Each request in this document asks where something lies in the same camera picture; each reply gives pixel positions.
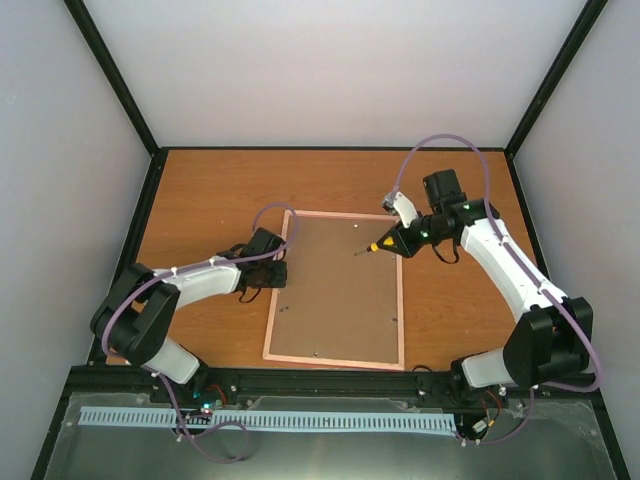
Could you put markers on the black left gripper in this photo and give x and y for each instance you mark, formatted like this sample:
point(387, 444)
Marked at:
point(279, 281)

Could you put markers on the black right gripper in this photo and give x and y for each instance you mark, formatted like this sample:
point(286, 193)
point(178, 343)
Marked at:
point(404, 246)

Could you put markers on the yellow handled screwdriver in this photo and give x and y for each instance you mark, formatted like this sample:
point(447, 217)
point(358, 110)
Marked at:
point(386, 243)

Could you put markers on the pink wooden picture frame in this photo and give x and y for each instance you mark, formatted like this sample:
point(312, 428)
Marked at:
point(341, 307)

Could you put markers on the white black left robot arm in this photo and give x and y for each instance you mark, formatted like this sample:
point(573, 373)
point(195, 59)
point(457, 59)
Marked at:
point(134, 319)

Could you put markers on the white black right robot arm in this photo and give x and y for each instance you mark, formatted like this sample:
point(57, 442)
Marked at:
point(547, 342)

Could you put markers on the clear acrylic front panel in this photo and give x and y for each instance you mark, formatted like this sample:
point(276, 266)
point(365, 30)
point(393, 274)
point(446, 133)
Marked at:
point(561, 441)

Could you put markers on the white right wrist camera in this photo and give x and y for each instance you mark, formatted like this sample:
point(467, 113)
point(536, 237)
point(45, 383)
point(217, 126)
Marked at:
point(397, 204)

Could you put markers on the light blue slotted cable duct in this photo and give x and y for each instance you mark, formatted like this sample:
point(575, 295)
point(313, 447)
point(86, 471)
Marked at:
point(273, 421)

